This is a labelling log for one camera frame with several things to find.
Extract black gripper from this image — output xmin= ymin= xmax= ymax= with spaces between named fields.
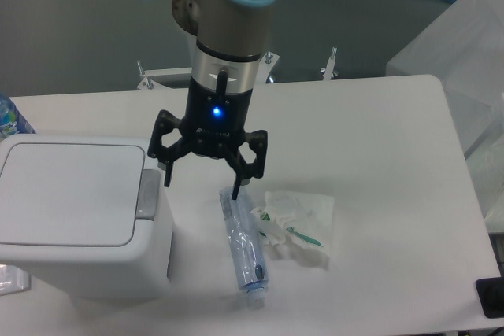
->
xmin=147 ymin=76 xmax=268 ymax=200

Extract silver table clamp screw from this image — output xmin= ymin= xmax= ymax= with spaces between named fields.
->
xmin=320 ymin=47 xmax=339 ymax=81

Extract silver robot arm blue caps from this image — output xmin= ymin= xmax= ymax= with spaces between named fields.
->
xmin=148 ymin=0 xmax=276 ymax=190

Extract blue labelled bottle at left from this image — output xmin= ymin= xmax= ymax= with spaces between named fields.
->
xmin=1 ymin=94 xmax=36 ymax=139

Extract crumpled white green wrapper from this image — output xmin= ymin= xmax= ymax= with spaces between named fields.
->
xmin=250 ymin=190 xmax=335 ymax=268

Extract crushed clear plastic bottle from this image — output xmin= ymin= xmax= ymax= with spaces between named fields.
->
xmin=220 ymin=187 xmax=269 ymax=309

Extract translucent plastic storage box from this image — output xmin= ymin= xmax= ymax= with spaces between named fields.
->
xmin=386 ymin=0 xmax=503 ymax=234

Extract white push-button trash can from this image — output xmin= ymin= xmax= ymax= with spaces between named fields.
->
xmin=1 ymin=135 xmax=174 ymax=299

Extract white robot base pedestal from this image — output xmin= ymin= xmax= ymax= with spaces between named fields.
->
xmin=186 ymin=33 xmax=197 ymax=71

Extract black device at table edge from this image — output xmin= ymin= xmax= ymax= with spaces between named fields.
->
xmin=476 ymin=277 xmax=503 ymax=319

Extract clear plastic packet lower left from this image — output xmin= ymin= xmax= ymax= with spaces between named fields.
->
xmin=0 ymin=264 xmax=31 ymax=296

